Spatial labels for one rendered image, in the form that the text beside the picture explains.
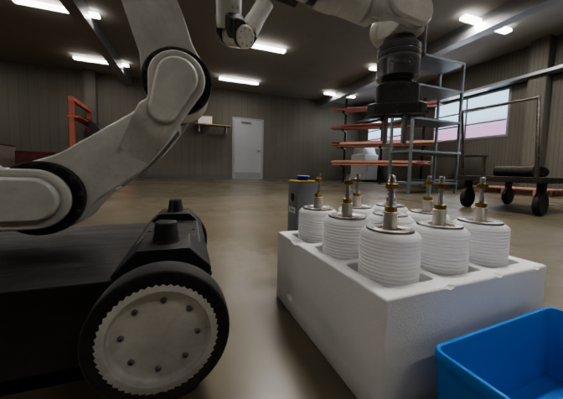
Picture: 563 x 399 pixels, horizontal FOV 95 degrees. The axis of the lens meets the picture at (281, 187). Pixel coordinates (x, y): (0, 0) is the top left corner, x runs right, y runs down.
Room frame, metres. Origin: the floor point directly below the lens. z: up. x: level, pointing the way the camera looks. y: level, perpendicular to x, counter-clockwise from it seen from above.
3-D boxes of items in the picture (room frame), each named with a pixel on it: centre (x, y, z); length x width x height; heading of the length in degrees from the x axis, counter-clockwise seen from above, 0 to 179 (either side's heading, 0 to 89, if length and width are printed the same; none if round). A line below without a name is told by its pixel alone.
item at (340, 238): (0.53, -0.14, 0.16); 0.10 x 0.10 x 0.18
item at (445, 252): (0.47, -0.29, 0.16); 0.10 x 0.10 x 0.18
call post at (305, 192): (0.82, -0.07, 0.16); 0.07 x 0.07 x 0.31; 22
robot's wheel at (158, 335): (0.38, 0.18, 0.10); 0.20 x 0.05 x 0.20; 110
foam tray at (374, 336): (0.58, -0.25, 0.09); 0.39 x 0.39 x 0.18; 22
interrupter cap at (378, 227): (0.43, -0.18, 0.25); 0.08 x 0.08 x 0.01
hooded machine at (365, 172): (9.78, -3.10, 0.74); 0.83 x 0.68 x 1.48; 20
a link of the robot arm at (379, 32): (0.59, -0.26, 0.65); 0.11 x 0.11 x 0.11; 20
